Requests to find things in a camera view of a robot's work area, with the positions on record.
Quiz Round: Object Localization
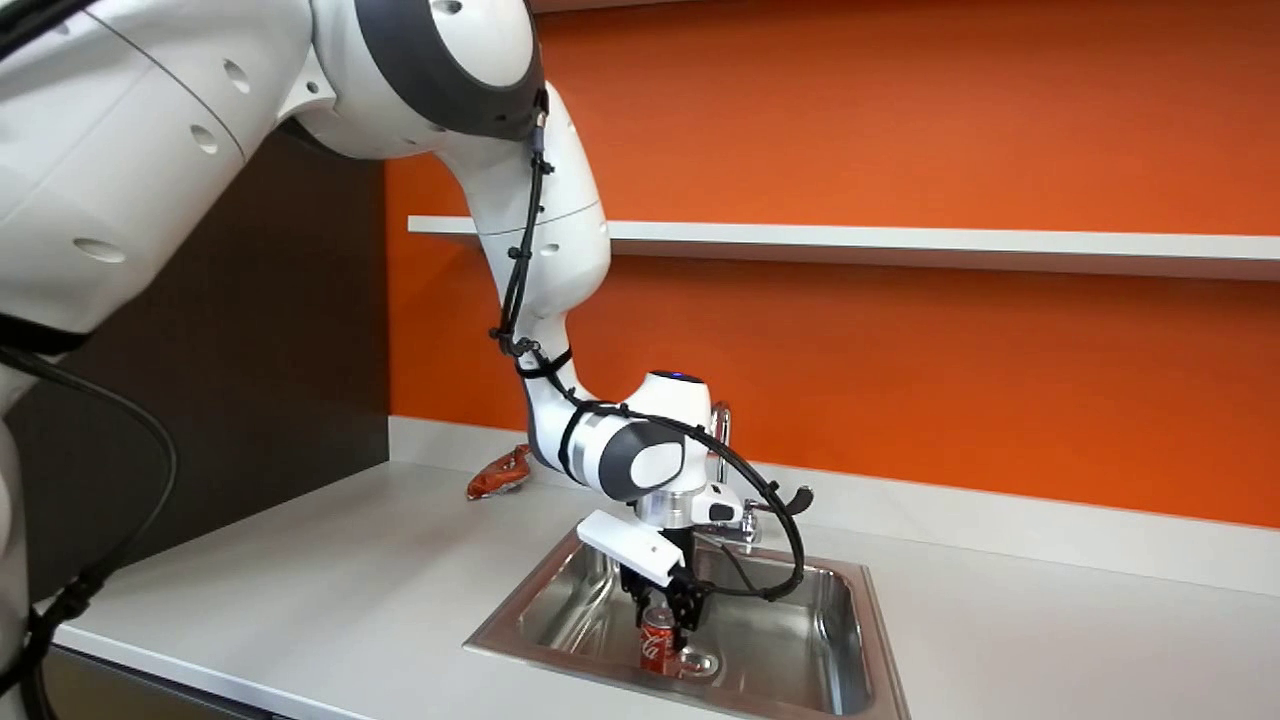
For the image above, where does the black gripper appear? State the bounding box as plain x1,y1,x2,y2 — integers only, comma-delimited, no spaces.
617,525,712,638

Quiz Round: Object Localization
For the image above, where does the red soda can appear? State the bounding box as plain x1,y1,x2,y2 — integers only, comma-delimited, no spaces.
637,596,686,679

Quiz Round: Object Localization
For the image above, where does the metal sink drain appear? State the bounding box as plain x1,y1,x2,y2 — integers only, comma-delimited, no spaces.
679,642,729,684

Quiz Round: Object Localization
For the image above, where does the stainless steel sink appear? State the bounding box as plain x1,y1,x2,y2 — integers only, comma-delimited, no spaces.
465,514,915,720

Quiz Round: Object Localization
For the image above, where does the orange handheld tool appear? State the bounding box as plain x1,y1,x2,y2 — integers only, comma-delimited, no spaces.
465,438,538,505

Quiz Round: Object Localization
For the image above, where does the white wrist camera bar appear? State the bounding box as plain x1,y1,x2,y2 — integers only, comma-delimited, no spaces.
571,510,686,591

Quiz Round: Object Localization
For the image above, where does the chrome faucet with black handles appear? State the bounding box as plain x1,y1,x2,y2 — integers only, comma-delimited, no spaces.
707,400,821,554

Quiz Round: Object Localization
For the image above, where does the white wall shelf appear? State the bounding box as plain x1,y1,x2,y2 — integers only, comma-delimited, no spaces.
405,211,1280,284

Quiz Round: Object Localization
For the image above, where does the black base cable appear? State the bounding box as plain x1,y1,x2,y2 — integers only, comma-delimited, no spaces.
0,340,184,720

